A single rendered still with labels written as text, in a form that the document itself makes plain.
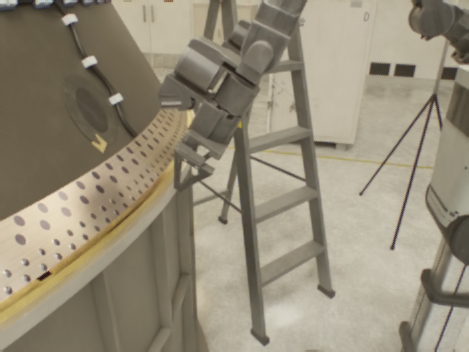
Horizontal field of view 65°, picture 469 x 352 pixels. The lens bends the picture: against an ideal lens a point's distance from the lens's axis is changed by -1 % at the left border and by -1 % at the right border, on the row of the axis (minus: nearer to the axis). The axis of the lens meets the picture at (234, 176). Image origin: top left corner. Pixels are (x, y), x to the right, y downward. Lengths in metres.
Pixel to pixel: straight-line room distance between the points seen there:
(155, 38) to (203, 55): 7.96
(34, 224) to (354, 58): 3.54
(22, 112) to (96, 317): 0.35
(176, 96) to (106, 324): 0.40
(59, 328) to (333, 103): 3.57
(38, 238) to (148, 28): 8.11
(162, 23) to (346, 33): 5.26
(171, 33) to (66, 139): 7.79
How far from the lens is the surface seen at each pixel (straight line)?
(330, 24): 3.82
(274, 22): 0.54
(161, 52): 8.52
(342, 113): 3.97
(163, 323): 0.96
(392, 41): 7.95
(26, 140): 0.60
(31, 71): 0.66
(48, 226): 0.57
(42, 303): 0.53
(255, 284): 1.78
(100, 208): 0.61
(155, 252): 0.82
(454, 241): 0.90
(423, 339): 1.16
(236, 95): 0.57
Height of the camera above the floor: 1.50
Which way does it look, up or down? 26 degrees down
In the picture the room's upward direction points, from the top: 1 degrees clockwise
